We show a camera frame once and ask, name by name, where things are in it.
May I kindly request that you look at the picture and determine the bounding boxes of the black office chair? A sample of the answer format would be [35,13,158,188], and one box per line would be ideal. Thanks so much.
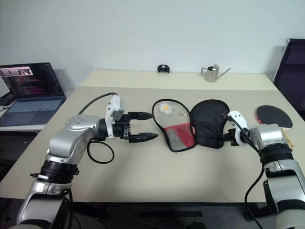
[273,38,305,113]

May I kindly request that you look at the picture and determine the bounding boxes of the black red paddle case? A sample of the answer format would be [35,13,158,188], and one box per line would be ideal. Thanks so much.
[151,98,231,153]

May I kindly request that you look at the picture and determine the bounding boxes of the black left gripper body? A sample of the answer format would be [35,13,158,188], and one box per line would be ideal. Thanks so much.
[112,113,132,144]

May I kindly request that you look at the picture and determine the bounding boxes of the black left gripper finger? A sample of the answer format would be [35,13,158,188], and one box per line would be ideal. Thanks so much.
[130,111,153,121]
[130,132,159,144]

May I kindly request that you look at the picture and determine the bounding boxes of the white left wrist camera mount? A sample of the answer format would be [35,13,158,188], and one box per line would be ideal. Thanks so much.
[104,94,126,139]

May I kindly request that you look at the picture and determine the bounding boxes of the dark rounded shape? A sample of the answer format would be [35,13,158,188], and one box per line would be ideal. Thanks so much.
[185,220,204,229]

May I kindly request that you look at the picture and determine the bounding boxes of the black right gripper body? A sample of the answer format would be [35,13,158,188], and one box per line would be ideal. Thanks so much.
[223,127,237,146]

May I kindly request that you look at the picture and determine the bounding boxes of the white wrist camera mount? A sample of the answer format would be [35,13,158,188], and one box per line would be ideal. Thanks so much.
[104,94,126,139]
[227,110,249,146]

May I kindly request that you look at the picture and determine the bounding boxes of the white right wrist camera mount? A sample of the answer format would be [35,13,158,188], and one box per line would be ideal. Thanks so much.
[227,110,249,146]

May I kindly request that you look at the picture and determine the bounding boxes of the metal watering can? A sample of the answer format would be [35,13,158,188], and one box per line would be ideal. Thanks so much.
[200,63,232,83]

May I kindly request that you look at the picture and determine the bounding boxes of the open dark laptop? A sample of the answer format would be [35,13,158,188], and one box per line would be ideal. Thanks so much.
[0,62,67,127]

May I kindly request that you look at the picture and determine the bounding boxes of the black table tennis paddle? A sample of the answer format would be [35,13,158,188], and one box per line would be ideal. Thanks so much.
[255,104,294,148]

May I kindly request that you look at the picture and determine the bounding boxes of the white ball charm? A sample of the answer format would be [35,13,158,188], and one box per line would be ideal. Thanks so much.
[159,103,174,115]

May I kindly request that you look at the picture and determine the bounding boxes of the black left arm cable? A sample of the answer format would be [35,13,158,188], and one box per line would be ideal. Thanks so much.
[78,92,118,164]

